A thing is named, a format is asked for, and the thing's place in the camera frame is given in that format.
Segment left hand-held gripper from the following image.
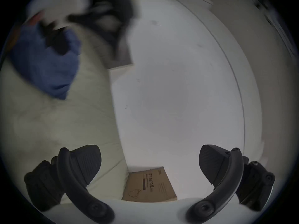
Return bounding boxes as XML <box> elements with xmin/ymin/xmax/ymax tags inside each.
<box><xmin>26</xmin><ymin>0</ymin><xmax>94</xmax><ymax>55</ymax></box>

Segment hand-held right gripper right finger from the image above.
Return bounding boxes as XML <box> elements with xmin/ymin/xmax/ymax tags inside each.
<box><xmin>186</xmin><ymin>144</ymin><xmax>276</xmax><ymax>223</ymax></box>

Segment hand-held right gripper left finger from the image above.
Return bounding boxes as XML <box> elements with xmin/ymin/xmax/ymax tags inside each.
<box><xmin>23</xmin><ymin>145</ymin><xmax>115</xmax><ymax>224</ymax></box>

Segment dark blue shirt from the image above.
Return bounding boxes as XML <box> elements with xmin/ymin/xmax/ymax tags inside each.
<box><xmin>9</xmin><ymin>23</ymin><xmax>82</xmax><ymax>100</ymax></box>

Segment person's legs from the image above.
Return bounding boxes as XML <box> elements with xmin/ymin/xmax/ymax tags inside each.
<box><xmin>88</xmin><ymin>0</ymin><xmax>140</xmax><ymax>63</ymax></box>

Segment bed with pale sheet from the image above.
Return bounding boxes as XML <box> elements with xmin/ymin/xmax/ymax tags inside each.
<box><xmin>0</xmin><ymin>20</ymin><xmax>129</xmax><ymax>205</ymax></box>

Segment brown cardboard carton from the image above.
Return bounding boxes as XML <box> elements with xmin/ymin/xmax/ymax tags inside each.
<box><xmin>122</xmin><ymin>166</ymin><xmax>178</xmax><ymax>202</ymax></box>

